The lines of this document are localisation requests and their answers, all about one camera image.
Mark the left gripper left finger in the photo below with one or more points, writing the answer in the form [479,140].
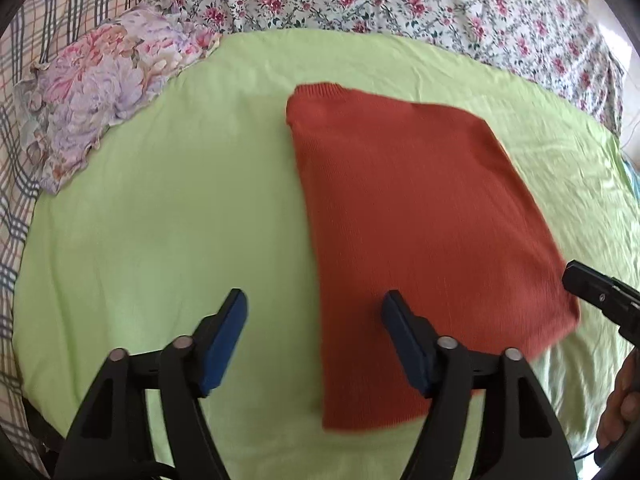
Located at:
[110,437]

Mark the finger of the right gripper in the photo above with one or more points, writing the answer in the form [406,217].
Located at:
[617,301]

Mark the orange knit sweater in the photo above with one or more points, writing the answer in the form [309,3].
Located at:
[421,198]

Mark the person's right hand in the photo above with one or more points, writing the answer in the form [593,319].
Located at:
[622,406]

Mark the light green bed sheet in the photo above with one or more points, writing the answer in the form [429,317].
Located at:
[198,193]

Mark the floral rose quilt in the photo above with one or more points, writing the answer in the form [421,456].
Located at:
[553,43]

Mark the pastel floral pillow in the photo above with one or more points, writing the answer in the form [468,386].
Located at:
[101,80]

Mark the plaid checked blanket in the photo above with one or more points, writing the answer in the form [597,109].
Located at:
[32,33]

